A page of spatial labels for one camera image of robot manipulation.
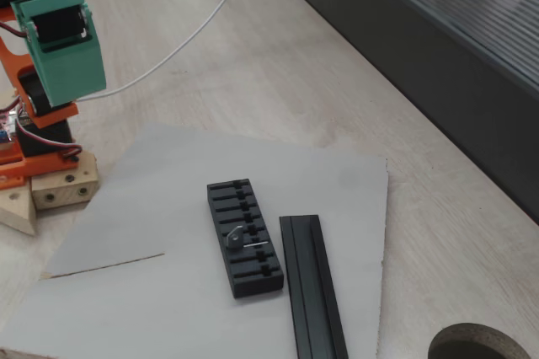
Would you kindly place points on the small grey metal part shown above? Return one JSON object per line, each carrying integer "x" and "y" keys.
{"x": 232, "y": 239}

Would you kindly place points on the black slotted holder block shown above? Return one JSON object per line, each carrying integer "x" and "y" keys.
{"x": 248, "y": 274}

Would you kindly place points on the black aluminium profile rail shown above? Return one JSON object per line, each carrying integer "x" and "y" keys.
{"x": 311, "y": 291}

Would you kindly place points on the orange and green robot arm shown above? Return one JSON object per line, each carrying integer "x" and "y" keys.
{"x": 12, "y": 64}

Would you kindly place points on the red controller circuit board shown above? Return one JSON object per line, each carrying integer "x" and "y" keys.
{"x": 6, "y": 123}

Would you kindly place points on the wooden base block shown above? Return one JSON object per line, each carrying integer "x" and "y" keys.
{"x": 63, "y": 190}

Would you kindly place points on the pale wooden wedge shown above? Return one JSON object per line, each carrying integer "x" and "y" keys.
{"x": 17, "y": 211}

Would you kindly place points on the grey plywood board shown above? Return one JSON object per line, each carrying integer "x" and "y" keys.
{"x": 147, "y": 207}

